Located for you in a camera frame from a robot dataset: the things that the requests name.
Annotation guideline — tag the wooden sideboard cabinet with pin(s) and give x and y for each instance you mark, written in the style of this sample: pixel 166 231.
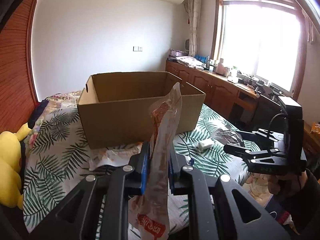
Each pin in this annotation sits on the wooden sideboard cabinet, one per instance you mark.
pixel 235 102

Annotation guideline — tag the white wall switch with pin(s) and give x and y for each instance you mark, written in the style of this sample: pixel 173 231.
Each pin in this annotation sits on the white wall switch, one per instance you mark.
pixel 137 48

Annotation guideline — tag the palm leaf bed sheet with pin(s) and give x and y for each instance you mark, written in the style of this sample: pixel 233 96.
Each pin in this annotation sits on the palm leaf bed sheet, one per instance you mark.
pixel 58 157

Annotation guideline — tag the wooden wardrobe doors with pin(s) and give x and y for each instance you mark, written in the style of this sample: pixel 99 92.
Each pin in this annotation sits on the wooden wardrobe doors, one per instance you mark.
pixel 18 96

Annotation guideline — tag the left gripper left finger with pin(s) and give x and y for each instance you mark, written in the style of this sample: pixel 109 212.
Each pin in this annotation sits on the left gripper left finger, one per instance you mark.
pixel 98 204

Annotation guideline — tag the floral quilt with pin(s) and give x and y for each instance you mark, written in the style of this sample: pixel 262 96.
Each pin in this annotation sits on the floral quilt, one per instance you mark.
pixel 58 102

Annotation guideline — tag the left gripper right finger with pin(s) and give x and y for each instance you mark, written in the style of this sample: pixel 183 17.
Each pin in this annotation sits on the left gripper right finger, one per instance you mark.
pixel 219 208

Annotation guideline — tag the brown cardboard box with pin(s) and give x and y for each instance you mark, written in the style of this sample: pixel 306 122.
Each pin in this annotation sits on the brown cardboard box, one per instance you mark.
pixel 115 108

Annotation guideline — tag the yellow plush toy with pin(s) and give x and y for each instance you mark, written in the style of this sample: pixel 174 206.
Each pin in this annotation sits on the yellow plush toy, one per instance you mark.
pixel 11 161

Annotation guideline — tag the person right hand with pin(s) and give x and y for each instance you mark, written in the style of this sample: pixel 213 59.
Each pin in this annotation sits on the person right hand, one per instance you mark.
pixel 285 186

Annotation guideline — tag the clear red snack packet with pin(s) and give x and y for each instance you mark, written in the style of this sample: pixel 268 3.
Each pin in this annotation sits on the clear red snack packet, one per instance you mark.
pixel 149 213

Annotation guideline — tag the pink bottle on cabinet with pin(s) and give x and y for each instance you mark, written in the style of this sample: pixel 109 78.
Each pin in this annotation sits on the pink bottle on cabinet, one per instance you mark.
pixel 220 67

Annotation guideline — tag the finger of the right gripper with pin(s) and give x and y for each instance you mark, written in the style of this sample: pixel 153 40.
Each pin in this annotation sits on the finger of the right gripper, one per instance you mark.
pixel 245 154
pixel 261 135

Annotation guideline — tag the patterned window curtain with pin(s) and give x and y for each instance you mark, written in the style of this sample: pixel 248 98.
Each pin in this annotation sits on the patterned window curtain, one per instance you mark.
pixel 194 9

